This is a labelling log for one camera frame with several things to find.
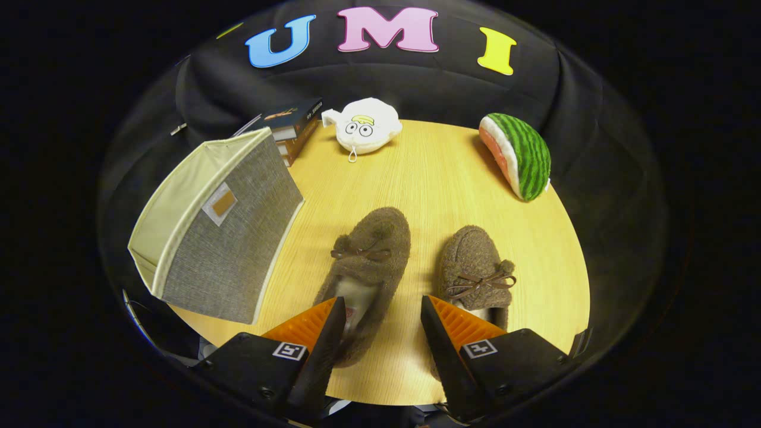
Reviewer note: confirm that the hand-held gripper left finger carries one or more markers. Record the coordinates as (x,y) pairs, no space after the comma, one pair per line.
(324,362)

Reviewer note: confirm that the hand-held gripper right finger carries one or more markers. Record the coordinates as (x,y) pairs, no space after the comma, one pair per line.
(443,356)

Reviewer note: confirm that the brown fuzzy shoe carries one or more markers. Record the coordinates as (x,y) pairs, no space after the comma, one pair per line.
(472,255)
(374,238)

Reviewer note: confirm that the grey fabric storage box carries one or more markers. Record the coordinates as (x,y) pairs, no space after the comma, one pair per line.
(238,249)

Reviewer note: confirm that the brown cover book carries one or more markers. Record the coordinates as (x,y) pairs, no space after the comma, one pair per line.
(299,145)

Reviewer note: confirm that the watermelon slice plush toy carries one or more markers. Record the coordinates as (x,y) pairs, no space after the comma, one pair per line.
(526,154)

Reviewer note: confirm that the white plush toy with eyes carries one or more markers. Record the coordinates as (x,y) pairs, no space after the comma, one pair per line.
(362,125)

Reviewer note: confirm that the dark blue hardcover book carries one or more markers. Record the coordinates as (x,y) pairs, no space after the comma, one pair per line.
(291,116)

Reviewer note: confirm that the black backdrop cloth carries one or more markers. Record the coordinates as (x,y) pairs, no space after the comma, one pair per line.
(440,89)

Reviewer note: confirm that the small white cloth clip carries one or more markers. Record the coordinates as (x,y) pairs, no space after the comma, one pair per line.
(178,128)

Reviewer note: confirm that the black table edge bracket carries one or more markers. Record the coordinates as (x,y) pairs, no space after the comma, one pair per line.
(580,343)

